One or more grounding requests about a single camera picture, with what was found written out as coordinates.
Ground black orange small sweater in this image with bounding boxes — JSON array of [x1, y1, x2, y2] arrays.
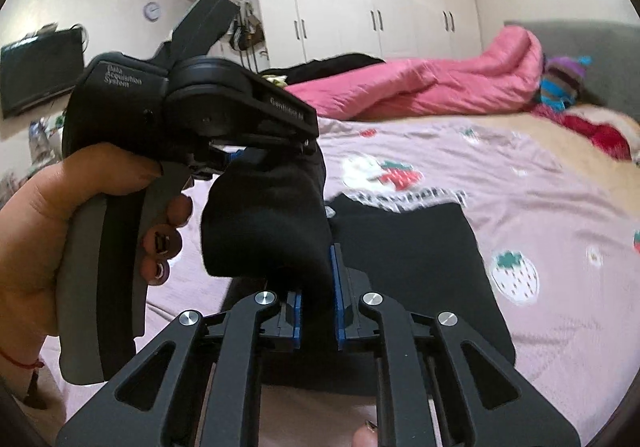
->
[[201, 149, 516, 396]]

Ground person right hand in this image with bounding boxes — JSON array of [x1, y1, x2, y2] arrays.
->
[[352, 421, 378, 447]]

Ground person left hand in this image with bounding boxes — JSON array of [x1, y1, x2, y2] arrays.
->
[[1, 144, 162, 399]]

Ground green cloth on bed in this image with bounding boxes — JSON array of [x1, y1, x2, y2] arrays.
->
[[262, 74, 288, 89]]

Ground hanging bags on door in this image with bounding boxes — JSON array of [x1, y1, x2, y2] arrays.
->
[[229, 2, 265, 52]]

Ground black garment on bed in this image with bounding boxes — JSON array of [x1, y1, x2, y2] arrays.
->
[[259, 53, 384, 85]]

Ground lilac strawberry print blanket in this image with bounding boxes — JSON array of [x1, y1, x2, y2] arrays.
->
[[39, 116, 640, 447]]

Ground beige bed sheet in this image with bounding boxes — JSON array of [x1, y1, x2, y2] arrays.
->
[[357, 102, 640, 208]]

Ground red patterned cloth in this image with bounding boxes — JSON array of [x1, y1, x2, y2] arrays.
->
[[532, 104, 634, 161]]

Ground pink quilt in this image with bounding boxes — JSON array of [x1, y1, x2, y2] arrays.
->
[[288, 26, 544, 121]]

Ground striped colourful pillow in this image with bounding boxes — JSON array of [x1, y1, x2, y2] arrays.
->
[[539, 56, 592, 112]]

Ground grey padded headboard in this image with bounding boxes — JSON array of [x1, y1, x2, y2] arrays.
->
[[504, 19, 640, 120]]

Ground round wall clock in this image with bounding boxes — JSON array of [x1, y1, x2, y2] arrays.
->
[[143, 2, 162, 22]]

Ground black wall television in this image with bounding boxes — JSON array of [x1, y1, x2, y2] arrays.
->
[[1, 26, 86, 119]]

